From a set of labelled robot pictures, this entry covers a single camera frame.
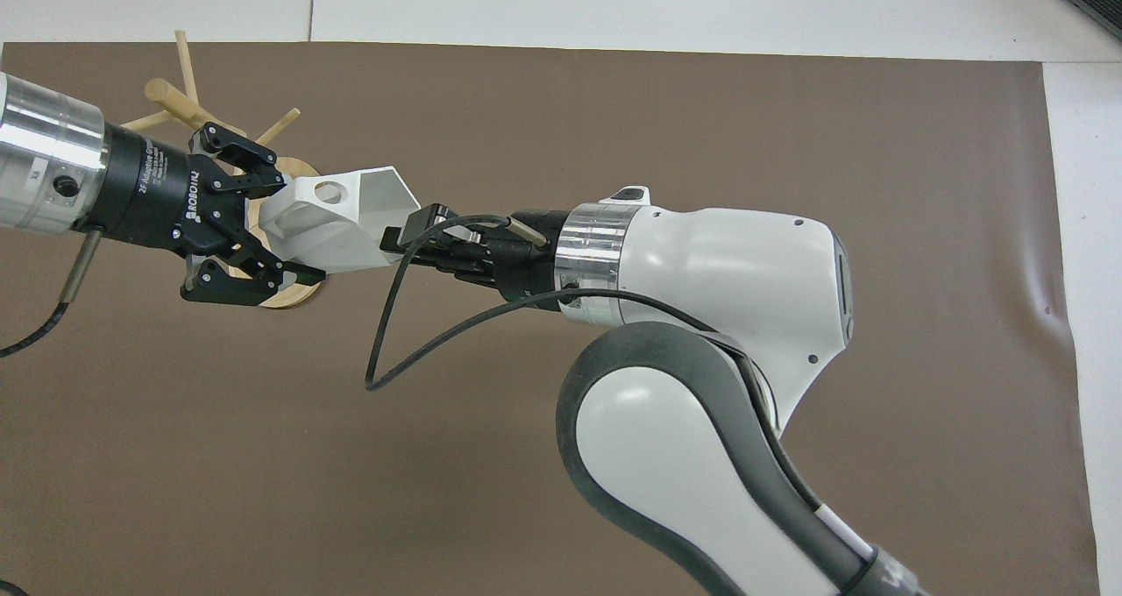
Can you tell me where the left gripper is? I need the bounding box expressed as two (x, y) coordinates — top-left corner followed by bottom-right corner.
(86, 121), (328, 308)

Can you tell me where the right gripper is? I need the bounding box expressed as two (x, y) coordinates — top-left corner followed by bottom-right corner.
(476, 208), (571, 305)

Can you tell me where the white angular cup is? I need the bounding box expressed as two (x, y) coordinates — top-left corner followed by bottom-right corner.
(258, 166), (423, 274)

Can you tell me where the wooden cup rack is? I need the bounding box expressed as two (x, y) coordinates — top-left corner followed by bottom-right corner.
(118, 29), (327, 310)

